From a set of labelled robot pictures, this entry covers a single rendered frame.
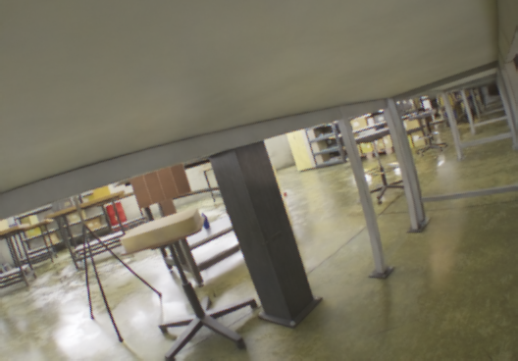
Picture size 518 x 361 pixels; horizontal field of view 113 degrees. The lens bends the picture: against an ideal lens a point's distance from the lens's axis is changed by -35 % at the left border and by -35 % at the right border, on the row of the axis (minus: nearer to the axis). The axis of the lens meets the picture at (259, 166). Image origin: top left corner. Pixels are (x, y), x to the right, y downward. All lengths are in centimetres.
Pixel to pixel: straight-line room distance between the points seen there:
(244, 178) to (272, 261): 36
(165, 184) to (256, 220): 64
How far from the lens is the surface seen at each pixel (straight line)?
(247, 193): 104
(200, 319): 139
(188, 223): 108
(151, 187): 152
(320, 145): 738
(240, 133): 84
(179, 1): 20
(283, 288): 118
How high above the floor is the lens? 76
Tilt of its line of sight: 2 degrees down
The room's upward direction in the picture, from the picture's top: 18 degrees counter-clockwise
